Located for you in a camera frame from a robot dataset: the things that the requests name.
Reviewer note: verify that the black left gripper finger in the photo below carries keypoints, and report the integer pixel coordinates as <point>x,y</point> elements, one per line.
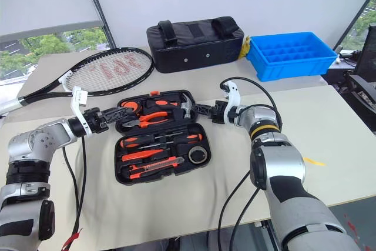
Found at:
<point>117,119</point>
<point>117,112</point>

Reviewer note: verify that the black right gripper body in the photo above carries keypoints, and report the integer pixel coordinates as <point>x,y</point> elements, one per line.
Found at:
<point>218,113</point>

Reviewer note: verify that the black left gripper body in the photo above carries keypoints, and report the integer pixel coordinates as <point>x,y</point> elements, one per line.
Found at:
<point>95,119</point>

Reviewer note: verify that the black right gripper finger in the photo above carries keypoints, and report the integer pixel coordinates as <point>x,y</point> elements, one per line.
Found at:
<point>204,112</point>
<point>203,106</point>

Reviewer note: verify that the orange test pen screwdriver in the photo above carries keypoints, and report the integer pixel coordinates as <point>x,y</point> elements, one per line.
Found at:
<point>141,155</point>

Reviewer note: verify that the grey tape roll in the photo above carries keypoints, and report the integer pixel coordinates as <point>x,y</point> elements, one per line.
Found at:
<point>190,154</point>

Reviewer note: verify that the black tool case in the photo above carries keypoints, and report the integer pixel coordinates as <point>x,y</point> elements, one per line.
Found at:
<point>191,172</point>

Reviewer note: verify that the black orange utility knife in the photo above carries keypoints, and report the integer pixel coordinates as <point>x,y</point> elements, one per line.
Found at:
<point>158,166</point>

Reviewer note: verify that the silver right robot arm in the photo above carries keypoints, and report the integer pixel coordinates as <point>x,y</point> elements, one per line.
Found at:
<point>279,160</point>

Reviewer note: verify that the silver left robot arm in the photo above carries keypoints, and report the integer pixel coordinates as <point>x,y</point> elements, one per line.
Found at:
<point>29,145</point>

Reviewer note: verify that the orange black tape measure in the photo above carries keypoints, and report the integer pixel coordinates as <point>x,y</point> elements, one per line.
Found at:
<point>130,105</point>

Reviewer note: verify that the black fabric bag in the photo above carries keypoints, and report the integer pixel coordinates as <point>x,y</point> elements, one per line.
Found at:
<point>199,54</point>

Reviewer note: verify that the black white tennis racket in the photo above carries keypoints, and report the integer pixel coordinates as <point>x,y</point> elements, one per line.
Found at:
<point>44,92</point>

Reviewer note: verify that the yellow crumpled item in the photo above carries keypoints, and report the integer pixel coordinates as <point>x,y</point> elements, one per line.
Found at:
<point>244,48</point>

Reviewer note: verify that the blue plastic compartment bin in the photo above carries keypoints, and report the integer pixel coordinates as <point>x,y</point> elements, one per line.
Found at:
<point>293,70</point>

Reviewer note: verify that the beige table mat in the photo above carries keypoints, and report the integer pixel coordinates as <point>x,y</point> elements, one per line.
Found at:
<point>176,204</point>

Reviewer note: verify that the yellow tape strip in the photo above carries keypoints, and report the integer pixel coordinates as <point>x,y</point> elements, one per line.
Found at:
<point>314,161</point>

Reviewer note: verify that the black monitor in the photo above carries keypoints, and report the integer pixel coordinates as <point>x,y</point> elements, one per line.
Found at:
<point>367,57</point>

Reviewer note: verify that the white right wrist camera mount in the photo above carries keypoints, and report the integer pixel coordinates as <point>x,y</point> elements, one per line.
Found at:
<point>233,98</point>

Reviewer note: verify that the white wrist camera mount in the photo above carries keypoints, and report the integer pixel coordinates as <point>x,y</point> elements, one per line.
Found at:
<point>77,107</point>
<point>233,98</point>

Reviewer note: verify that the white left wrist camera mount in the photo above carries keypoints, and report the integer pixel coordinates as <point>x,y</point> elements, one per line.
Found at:
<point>77,107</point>

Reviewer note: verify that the dark window frame post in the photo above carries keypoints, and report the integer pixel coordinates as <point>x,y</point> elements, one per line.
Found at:
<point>97,1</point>
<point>357,13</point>

